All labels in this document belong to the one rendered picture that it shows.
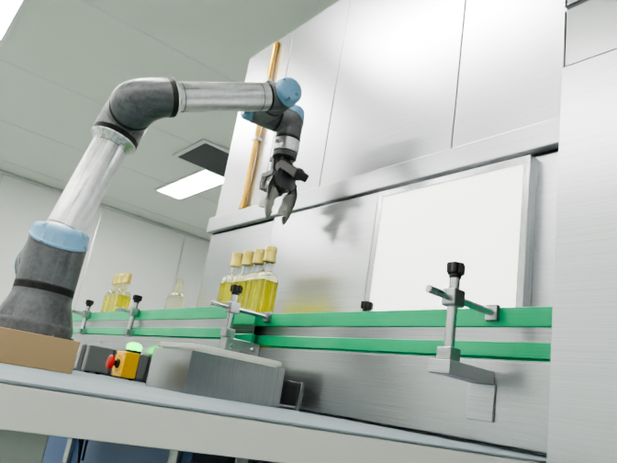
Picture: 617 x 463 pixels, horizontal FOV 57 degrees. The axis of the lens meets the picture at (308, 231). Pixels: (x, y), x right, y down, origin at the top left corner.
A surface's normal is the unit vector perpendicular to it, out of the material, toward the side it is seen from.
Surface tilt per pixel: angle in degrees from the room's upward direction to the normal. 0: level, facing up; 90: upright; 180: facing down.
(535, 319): 90
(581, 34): 90
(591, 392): 90
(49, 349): 90
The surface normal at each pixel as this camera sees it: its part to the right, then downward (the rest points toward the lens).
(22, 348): 0.44, -0.19
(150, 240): 0.62, -0.13
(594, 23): -0.76, -0.30
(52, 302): 0.75, -0.37
